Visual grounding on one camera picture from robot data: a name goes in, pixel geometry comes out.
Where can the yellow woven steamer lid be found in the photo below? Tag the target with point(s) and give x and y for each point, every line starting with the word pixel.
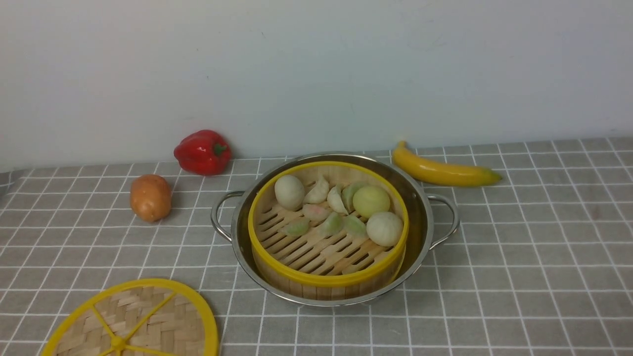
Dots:
pixel 145 317

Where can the white round bun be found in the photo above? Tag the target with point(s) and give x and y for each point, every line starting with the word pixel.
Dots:
pixel 289 192

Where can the yellow-green round bun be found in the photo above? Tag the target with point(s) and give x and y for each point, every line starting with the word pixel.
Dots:
pixel 371 199

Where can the green dumpling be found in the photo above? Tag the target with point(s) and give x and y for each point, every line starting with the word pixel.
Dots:
pixel 331 226
pixel 348 193
pixel 354 226
pixel 296 228

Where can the cream round bun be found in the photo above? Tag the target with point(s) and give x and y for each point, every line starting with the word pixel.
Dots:
pixel 384 228

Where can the pink dumpling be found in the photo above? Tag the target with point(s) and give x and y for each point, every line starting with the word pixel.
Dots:
pixel 315 212

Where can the stainless steel pot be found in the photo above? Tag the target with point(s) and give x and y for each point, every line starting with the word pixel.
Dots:
pixel 432 219

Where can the yellow banana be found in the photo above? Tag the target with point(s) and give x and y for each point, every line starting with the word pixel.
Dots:
pixel 439 173

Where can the white dumpling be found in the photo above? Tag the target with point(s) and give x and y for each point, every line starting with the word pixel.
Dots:
pixel 334 200
pixel 318 192

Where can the red bell pepper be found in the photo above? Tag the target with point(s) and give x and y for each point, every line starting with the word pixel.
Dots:
pixel 204 153

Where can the yellow bamboo steamer basket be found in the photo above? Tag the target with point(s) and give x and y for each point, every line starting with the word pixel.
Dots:
pixel 317 267

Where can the brown potato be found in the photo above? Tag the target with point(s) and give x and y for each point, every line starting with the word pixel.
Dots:
pixel 151 198

